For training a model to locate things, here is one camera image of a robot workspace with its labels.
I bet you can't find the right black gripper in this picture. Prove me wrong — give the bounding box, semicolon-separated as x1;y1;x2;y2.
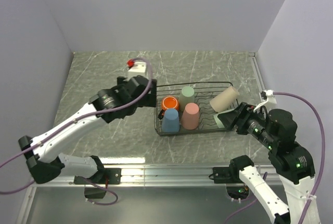
216;99;276;147

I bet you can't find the light green plastic cup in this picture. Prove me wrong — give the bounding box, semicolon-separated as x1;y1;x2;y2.
213;113;224;129

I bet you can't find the beige plastic cup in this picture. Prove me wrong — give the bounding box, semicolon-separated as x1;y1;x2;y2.
210;86;240;112

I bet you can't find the salmon plastic cup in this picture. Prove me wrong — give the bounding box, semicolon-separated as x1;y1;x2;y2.
181;103;200;130

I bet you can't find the orange mug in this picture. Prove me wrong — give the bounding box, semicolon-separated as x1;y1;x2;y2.
158;96;180;120

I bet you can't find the pale green plastic cup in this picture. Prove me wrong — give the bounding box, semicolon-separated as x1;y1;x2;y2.
178;86;195;111

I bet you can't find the black wire dish rack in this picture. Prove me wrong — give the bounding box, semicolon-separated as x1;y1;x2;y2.
155;81;233;136

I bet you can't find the blue plastic cup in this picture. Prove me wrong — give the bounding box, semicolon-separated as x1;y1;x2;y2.
162;109;180;133

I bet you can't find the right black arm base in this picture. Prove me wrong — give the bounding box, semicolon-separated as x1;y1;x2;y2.
209;167;250;201

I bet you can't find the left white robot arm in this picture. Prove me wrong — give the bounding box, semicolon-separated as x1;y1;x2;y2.
18;75;157;184

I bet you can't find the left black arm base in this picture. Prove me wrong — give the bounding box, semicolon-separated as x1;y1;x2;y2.
73;168;122;201

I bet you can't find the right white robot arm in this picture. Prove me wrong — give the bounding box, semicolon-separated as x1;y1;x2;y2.
212;102;320;223

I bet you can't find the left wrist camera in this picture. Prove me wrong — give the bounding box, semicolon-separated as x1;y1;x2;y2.
127;60;147;78

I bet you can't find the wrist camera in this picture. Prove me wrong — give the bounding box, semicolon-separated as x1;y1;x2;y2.
127;60;147;78
253;90;277;112

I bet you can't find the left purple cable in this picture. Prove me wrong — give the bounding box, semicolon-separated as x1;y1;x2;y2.
0;57;154;206

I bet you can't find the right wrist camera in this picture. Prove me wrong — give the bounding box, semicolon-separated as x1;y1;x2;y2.
253;90;277;112

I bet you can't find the aluminium mounting rail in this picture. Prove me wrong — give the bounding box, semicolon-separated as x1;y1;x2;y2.
28;164;304;187

